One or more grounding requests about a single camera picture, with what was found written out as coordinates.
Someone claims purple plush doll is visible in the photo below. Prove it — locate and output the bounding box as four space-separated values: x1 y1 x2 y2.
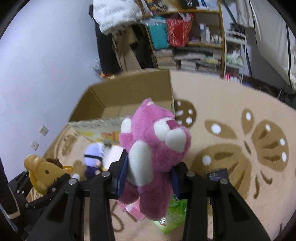
83 143 104 179

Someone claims yellow plush dog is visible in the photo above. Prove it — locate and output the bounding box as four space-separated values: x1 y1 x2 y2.
23 154 74 195

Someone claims red gift bag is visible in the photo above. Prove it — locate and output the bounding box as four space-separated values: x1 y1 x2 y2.
166 13 193 47

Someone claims wall socket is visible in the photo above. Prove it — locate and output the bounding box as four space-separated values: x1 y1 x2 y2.
39 126 49 136
30 140 39 151

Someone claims cardboard box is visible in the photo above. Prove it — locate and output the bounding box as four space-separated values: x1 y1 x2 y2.
68 69 174 143

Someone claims wooden bookshelf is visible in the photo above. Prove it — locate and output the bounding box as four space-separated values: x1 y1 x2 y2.
137 1 225 76

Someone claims upper wall socket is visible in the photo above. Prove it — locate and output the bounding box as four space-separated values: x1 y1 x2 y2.
39 126 49 136

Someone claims pink plush bear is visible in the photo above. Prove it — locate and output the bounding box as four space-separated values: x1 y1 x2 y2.
119 98 192 220

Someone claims green tissue pack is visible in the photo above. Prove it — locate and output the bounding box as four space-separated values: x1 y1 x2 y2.
153 194 187 234

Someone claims white puffer jacket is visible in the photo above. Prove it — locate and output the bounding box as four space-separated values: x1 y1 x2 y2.
92 0 142 35

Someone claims lower wall socket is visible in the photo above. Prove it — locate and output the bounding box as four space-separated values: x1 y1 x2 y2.
30 140 39 151

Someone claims teal bag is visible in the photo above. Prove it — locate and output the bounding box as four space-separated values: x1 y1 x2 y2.
145 16 169 50

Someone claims beige patterned rug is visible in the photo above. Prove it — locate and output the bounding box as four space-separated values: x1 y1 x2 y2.
171 71 295 240

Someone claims black coat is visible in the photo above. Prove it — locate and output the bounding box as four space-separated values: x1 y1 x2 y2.
89 4 121 76

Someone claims black tissue pack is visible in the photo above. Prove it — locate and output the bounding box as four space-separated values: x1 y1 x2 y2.
205 168 229 181

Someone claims white rolling cart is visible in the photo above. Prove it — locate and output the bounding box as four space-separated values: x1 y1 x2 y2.
223 30 247 84

